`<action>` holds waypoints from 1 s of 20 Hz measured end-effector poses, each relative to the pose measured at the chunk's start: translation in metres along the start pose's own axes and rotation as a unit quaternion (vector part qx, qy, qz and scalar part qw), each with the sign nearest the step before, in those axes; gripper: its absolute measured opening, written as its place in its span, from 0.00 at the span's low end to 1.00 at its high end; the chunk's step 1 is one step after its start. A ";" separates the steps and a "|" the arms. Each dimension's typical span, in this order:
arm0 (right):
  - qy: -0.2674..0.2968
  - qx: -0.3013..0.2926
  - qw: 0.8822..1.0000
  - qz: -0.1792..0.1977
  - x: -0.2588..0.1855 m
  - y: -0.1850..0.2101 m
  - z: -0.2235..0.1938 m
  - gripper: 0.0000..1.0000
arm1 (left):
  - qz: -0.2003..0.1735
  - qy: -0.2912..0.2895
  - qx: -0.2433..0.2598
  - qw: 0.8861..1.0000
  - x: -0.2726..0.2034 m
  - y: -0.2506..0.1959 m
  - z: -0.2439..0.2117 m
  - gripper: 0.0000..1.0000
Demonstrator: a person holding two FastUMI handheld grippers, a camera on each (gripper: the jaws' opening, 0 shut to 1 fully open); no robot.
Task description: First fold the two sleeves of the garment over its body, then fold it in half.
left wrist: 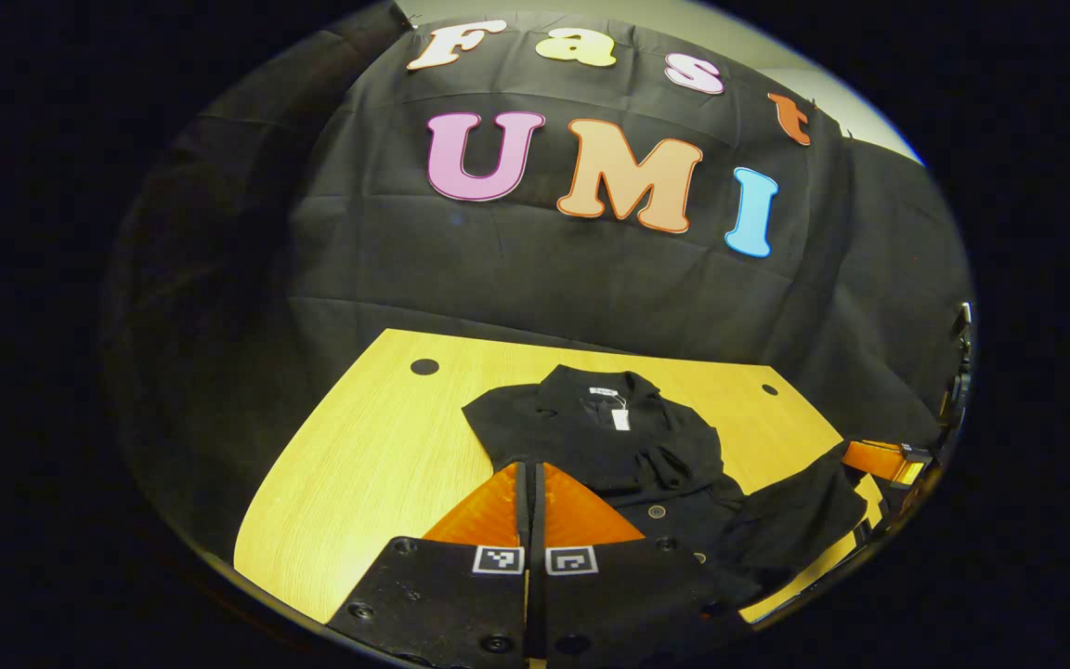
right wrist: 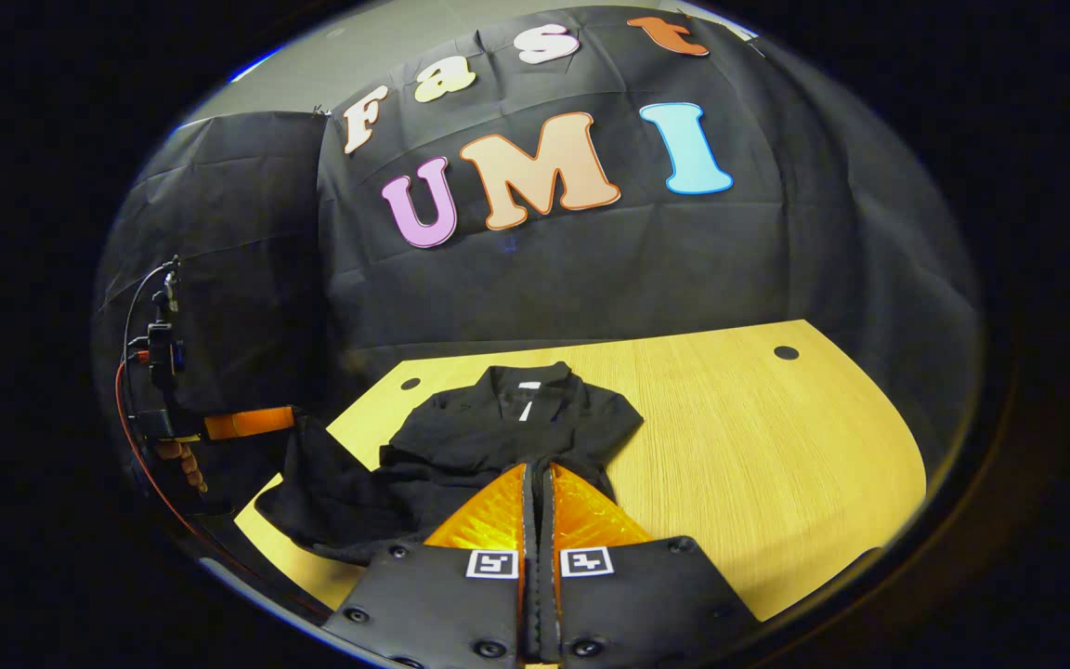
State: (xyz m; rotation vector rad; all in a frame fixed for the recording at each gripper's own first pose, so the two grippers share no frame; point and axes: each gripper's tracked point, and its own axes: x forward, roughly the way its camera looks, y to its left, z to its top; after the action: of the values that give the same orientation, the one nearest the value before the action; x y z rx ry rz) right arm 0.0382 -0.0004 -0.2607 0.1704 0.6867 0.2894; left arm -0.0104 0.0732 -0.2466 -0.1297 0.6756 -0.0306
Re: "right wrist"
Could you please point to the black collared shirt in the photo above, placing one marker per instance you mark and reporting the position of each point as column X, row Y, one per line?
column 489, row 437

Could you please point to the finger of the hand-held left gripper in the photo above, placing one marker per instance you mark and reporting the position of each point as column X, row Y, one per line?
column 247, row 423

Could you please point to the black backdrop cloth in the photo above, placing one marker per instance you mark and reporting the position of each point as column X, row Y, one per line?
column 591, row 269

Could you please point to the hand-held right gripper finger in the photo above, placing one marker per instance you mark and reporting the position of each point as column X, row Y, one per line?
column 546, row 530
column 529, row 520

